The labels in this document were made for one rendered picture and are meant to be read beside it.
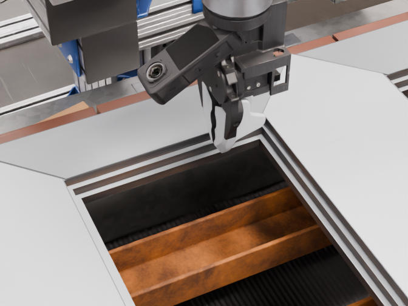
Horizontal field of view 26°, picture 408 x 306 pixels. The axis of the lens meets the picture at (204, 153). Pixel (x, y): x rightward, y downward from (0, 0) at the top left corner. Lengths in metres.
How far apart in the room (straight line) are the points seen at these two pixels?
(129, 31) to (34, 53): 0.97
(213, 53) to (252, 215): 0.33
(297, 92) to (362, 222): 0.23
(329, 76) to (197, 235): 0.27
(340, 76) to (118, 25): 0.35
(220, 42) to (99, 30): 0.41
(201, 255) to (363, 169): 0.26
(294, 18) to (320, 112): 1.62
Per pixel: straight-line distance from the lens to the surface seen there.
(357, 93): 1.15
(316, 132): 1.09
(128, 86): 1.42
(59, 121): 1.15
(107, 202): 1.30
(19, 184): 1.04
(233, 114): 0.97
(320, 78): 1.17
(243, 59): 0.96
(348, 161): 1.06
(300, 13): 2.75
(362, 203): 1.02
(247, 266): 1.14
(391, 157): 1.08
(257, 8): 0.90
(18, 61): 2.26
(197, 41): 0.94
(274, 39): 0.97
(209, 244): 1.18
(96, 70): 1.35
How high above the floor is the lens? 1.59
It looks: 45 degrees down
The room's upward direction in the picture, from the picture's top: straight up
